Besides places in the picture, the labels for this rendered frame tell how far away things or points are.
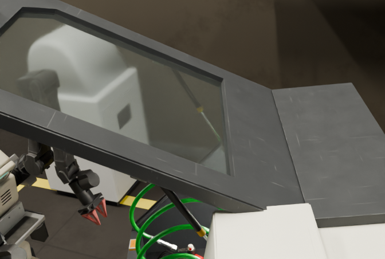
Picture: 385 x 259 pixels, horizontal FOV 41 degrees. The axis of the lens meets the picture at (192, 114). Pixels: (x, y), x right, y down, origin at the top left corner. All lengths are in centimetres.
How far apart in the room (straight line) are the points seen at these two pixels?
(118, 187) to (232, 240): 269
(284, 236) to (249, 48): 263
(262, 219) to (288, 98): 69
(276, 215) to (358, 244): 20
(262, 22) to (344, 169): 226
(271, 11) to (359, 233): 243
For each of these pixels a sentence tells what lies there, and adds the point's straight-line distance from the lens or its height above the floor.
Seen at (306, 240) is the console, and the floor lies 155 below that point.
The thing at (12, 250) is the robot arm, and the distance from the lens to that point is 177.
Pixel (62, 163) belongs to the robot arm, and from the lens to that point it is 202.
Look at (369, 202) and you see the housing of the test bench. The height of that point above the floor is 150.
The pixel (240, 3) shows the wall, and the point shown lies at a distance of 356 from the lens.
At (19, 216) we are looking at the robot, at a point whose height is 105.
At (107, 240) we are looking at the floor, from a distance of 359.
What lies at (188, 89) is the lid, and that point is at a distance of 157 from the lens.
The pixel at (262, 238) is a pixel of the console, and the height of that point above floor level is 155.
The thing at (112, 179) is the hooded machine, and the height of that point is 27.
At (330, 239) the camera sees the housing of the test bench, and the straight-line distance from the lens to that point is 124.
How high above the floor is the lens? 230
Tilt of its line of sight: 28 degrees down
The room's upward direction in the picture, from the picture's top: 7 degrees counter-clockwise
